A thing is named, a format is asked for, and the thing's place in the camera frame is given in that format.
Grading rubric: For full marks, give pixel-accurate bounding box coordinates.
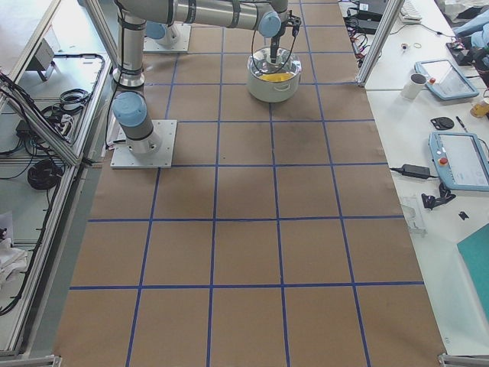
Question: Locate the pale green cooking pot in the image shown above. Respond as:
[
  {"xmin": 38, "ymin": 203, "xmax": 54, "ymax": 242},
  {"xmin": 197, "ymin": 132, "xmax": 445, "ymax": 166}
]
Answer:
[{"xmin": 247, "ymin": 71, "xmax": 302, "ymax": 103}]

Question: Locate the aluminium frame post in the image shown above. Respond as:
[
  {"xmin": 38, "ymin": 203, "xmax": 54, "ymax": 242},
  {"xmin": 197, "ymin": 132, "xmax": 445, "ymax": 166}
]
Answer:
[{"xmin": 356, "ymin": 0, "xmax": 403, "ymax": 87}]

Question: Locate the brown paper table mat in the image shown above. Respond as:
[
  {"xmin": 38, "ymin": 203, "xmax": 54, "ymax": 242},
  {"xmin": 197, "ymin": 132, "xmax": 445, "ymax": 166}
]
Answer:
[{"xmin": 54, "ymin": 1, "xmax": 444, "ymax": 366}]

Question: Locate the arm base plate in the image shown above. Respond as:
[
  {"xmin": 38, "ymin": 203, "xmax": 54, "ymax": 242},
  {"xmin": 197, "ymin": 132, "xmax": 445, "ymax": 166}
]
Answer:
[
  {"xmin": 110, "ymin": 120, "xmax": 177, "ymax": 169},
  {"xmin": 144, "ymin": 21, "xmax": 191, "ymax": 54}
]

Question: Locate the teach pendant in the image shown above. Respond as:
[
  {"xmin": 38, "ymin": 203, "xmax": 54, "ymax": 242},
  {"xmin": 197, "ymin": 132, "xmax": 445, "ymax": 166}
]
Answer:
[
  {"xmin": 428, "ymin": 132, "xmax": 488, "ymax": 192},
  {"xmin": 414, "ymin": 59, "xmax": 479, "ymax": 101}
]

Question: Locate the white paper cup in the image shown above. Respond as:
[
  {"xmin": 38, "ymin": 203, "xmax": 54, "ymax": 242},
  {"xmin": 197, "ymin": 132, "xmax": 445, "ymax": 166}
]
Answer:
[{"xmin": 400, "ymin": 73, "xmax": 427, "ymax": 100}]

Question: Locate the yellow corn cob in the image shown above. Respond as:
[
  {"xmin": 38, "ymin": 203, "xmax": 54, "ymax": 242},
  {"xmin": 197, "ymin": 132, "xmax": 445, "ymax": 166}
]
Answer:
[{"xmin": 259, "ymin": 73, "xmax": 294, "ymax": 83}]

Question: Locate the lower teach pendant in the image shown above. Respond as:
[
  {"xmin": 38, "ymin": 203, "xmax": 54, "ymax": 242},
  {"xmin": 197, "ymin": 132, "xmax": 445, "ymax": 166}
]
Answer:
[{"xmin": 428, "ymin": 132, "xmax": 488, "ymax": 192}]

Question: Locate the clear plastic holder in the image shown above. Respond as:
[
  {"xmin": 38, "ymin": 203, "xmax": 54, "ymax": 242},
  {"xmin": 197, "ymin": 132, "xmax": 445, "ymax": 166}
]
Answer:
[{"xmin": 399, "ymin": 196, "xmax": 427, "ymax": 237}]

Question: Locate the glass pot lid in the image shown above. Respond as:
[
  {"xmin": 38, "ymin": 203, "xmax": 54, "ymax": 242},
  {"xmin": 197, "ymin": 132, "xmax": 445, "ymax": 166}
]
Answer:
[{"xmin": 248, "ymin": 47, "xmax": 302, "ymax": 77}]

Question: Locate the black pen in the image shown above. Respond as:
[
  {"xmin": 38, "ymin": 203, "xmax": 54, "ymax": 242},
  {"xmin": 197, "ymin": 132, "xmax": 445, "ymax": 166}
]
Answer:
[{"xmin": 455, "ymin": 116, "xmax": 468, "ymax": 133}]

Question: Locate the black power adapter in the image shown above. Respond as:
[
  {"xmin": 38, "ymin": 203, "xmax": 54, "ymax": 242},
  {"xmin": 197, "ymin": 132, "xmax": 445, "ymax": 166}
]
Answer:
[{"xmin": 390, "ymin": 164, "xmax": 437, "ymax": 180}]

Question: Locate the upper teach pendant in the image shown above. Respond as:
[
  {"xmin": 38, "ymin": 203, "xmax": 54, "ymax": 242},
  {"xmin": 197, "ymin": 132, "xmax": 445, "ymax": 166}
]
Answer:
[{"xmin": 414, "ymin": 59, "xmax": 479, "ymax": 101}]

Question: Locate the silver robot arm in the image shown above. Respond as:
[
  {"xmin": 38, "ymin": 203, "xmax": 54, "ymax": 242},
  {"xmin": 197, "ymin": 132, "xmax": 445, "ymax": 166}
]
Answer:
[
  {"xmin": 145, "ymin": 21, "xmax": 180, "ymax": 47},
  {"xmin": 112, "ymin": 1, "xmax": 302, "ymax": 167}
]

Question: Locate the black round disc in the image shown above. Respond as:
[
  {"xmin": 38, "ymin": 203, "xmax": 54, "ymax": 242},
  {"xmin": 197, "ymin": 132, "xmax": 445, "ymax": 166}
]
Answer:
[{"xmin": 430, "ymin": 116, "xmax": 455, "ymax": 131}]

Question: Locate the teal board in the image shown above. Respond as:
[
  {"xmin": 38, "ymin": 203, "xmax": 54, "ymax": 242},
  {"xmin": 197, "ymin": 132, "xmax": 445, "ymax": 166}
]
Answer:
[{"xmin": 457, "ymin": 224, "xmax": 488, "ymax": 331}]

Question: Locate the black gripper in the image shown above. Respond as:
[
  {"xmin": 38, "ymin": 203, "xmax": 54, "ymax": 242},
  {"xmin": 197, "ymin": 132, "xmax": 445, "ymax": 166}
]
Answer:
[{"xmin": 270, "ymin": 11, "xmax": 302, "ymax": 63}]

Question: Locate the grey electrical box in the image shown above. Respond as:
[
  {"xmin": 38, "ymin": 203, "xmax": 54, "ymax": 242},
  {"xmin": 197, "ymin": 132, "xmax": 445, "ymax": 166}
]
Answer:
[{"xmin": 26, "ymin": 37, "xmax": 60, "ymax": 82}]

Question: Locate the black bracket part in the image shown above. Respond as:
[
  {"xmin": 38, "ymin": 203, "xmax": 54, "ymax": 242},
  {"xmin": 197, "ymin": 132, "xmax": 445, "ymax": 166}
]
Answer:
[{"xmin": 421, "ymin": 183, "xmax": 456, "ymax": 210}]

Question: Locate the coiled black cable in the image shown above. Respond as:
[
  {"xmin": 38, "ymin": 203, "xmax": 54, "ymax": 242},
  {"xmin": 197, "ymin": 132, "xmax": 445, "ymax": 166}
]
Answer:
[{"xmin": 27, "ymin": 158, "xmax": 63, "ymax": 191}]

